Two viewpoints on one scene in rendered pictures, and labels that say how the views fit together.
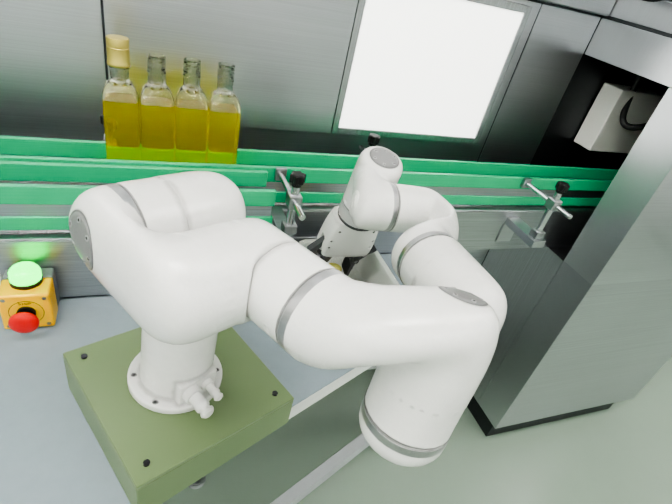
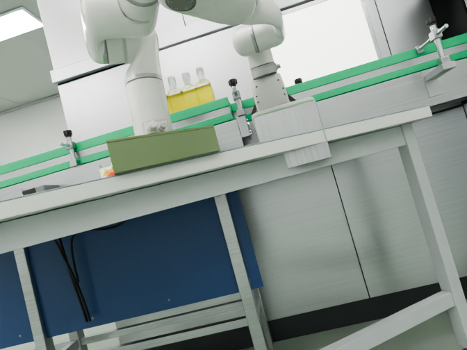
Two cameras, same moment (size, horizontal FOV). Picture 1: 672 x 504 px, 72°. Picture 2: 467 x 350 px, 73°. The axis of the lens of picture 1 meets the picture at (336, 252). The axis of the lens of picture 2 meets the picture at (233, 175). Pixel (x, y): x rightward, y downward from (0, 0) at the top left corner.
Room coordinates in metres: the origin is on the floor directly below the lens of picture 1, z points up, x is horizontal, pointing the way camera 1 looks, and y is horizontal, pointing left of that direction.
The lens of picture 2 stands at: (-0.15, -0.39, 0.65)
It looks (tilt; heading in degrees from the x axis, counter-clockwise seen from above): 3 degrees up; 33
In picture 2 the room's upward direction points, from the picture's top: 15 degrees counter-clockwise
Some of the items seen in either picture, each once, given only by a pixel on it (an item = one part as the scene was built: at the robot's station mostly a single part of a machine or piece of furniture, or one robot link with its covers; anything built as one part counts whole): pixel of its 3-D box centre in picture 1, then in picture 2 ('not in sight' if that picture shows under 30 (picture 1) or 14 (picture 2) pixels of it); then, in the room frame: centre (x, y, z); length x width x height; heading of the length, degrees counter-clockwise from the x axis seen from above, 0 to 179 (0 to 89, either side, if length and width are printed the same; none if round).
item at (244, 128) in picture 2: (279, 234); (244, 128); (0.78, 0.12, 0.85); 0.09 x 0.04 x 0.07; 27
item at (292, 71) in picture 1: (335, 56); (263, 60); (1.06, 0.11, 1.15); 0.90 x 0.03 x 0.34; 117
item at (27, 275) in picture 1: (24, 273); not in sight; (0.51, 0.46, 0.84); 0.05 x 0.05 x 0.03
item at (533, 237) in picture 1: (535, 218); (436, 55); (1.06, -0.46, 0.90); 0.17 x 0.05 x 0.23; 27
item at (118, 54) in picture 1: (118, 51); not in sight; (0.75, 0.42, 1.14); 0.04 x 0.04 x 0.04
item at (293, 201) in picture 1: (289, 197); (238, 99); (0.77, 0.11, 0.95); 0.17 x 0.03 x 0.12; 27
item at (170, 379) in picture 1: (186, 344); (151, 112); (0.41, 0.16, 0.89); 0.16 x 0.13 x 0.15; 55
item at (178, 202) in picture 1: (182, 241); (134, 55); (0.41, 0.17, 1.05); 0.13 x 0.10 x 0.16; 144
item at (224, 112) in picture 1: (220, 146); (209, 107); (0.82, 0.27, 0.99); 0.06 x 0.06 x 0.21; 28
